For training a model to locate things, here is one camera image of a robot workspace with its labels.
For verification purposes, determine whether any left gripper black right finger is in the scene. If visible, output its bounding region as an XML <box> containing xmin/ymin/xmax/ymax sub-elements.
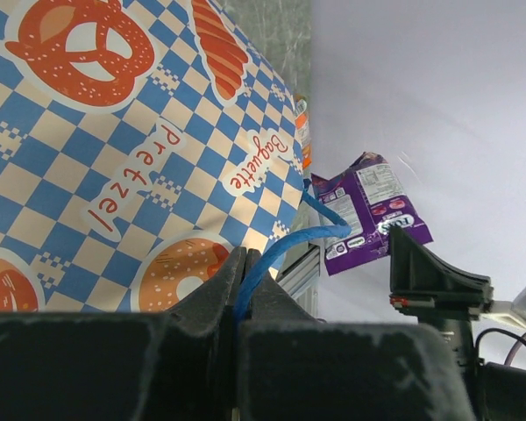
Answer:
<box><xmin>236</xmin><ymin>252</ymin><xmax>474</xmax><ymax>420</ymax></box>

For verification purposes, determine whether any aluminium extrusion rail frame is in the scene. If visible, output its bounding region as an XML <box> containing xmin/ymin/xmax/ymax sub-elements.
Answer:
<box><xmin>277</xmin><ymin>244</ymin><xmax>321</xmax><ymax>318</ymax></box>

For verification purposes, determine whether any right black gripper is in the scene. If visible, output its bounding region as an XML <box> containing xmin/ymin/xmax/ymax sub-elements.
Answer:
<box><xmin>389</xmin><ymin>227</ymin><xmax>493</xmax><ymax>382</ymax></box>

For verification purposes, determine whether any blue checkered paper bag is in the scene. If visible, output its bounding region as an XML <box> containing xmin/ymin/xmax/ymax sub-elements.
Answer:
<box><xmin>0</xmin><ymin>1</ymin><xmax>308</xmax><ymax>313</ymax></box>

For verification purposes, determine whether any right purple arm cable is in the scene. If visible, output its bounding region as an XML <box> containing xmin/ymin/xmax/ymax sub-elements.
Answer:
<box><xmin>503</xmin><ymin>332</ymin><xmax>526</xmax><ymax>367</ymax></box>

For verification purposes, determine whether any purple snack packet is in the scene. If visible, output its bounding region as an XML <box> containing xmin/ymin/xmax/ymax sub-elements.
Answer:
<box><xmin>311</xmin><ymin>153</ymin><xmax>433</xmax><ymax>276</ymax></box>

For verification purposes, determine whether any orange snack packet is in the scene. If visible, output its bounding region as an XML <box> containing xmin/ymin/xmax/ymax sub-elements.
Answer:
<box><xmin>294</xmin><ymin>94</ymin><xmax>312</xmax><ymax>169</ymax></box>

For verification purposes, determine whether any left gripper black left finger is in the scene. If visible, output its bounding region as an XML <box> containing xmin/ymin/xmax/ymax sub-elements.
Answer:
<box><xmin>0</xmin><ymin>247</ymin><xmax>246</xmax><ymax>420</ymax></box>

